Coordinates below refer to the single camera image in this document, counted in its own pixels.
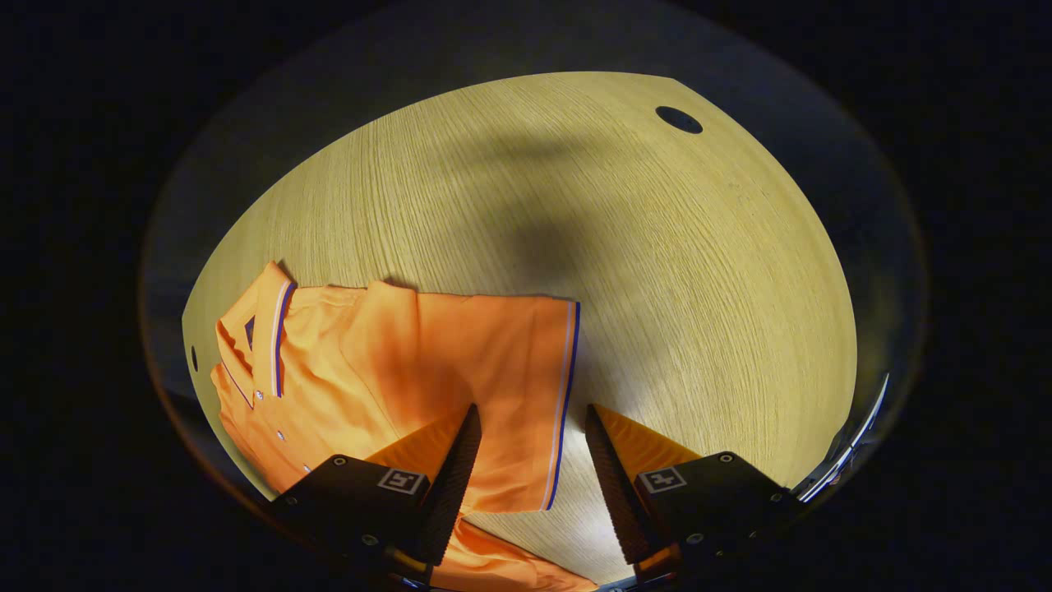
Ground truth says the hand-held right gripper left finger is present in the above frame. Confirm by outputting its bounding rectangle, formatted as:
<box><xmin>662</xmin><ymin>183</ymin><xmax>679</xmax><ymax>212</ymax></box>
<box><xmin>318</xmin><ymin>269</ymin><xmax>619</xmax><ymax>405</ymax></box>
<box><xmin>267</xmin><ymin>403</ymin><xmax>483</xmax><ymax>589</ymax></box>

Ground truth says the orange T-shirt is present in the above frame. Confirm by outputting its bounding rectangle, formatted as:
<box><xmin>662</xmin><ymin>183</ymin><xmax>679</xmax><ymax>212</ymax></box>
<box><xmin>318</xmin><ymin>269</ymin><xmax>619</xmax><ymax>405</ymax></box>
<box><xmin>210</xmin><ymin>261</ymin><xmax>601</xmax><ymax>592</ymax></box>

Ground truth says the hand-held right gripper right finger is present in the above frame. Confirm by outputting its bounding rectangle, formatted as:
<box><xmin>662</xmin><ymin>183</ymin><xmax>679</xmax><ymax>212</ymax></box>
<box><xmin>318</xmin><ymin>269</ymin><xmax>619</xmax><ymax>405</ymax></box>
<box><xmin>585</xmin><ymin>403</ymin><xmax>810</xmax><ymax>586</ymax></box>

